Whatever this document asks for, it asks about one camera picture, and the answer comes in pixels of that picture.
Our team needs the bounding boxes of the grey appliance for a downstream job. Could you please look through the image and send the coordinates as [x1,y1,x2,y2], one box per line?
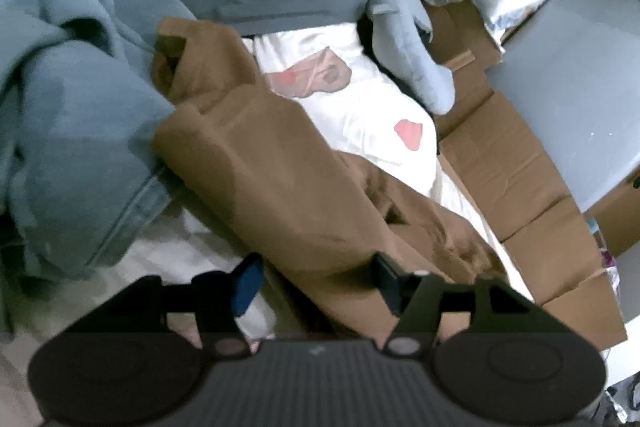
[487,0,640,212]

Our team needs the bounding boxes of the white bear-print blanket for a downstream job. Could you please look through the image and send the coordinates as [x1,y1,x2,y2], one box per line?
[90,23,533,348]

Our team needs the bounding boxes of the grey neck pillow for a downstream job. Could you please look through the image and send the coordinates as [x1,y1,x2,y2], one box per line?
[365,0,456,115]

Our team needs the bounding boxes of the blue denim garment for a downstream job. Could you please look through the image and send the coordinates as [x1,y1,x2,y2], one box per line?
[0,0,198,338]

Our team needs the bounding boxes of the flattened cardboard box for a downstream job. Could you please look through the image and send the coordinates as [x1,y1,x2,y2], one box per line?
[425,0,628,350]

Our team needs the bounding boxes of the upright cardboard sheet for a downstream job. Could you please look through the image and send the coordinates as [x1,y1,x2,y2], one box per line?
[590,177,640,258]

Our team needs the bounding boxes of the brown printed t-shirt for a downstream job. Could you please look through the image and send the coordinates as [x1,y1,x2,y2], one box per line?
[151,18,511,343]

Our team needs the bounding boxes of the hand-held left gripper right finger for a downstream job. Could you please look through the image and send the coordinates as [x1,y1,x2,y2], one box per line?
[372,253,538,358]

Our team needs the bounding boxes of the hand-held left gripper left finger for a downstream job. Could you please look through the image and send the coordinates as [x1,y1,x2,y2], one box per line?
[107,254,264,358]

